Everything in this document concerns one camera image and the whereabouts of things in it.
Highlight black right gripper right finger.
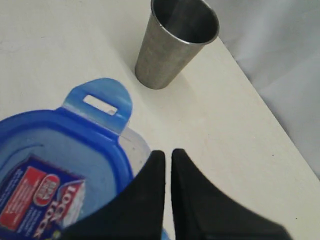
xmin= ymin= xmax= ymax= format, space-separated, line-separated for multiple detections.
xmin=170 ymin=148 xmax=291 ymax=240

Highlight steel cup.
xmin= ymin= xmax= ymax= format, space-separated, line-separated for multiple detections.
xmin=134 ymin=0 xmax=220 ymax=90

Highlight blue container lid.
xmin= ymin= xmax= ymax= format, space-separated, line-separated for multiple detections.
xmin=0 ymin=78 xmax=135 ymax=240

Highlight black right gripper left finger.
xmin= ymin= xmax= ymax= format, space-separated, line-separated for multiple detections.
xmin=60 ymin=150 xmax=166 ymax=240

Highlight clear plastic tall container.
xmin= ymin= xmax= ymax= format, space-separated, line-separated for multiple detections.
xmin=118 ymin=127 xmax=151 ymax=177

